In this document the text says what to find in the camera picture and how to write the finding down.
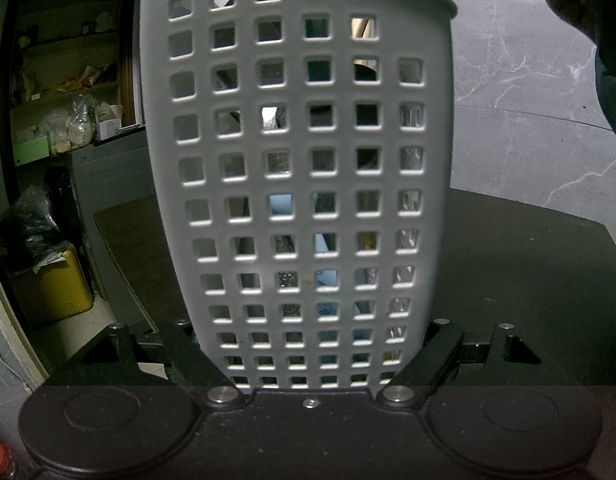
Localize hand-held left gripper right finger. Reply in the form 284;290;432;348
377;319;572;407

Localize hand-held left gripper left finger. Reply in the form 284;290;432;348
48;319;245;407

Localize white perforated utensil basket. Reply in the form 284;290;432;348
139;0;459;392

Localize yellow container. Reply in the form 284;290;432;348
8;244;94;325

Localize grey cabinet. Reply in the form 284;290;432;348
62;127;159;261

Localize black plastic bag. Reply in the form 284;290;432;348
0;184;73;274

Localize small white box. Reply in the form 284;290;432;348
95;105;124;141

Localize clear food bag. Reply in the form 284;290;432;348
42;95;96;154

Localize green box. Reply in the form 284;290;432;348
14;137;51;167

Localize wooden shelf unit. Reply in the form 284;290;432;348
8;0;139;162

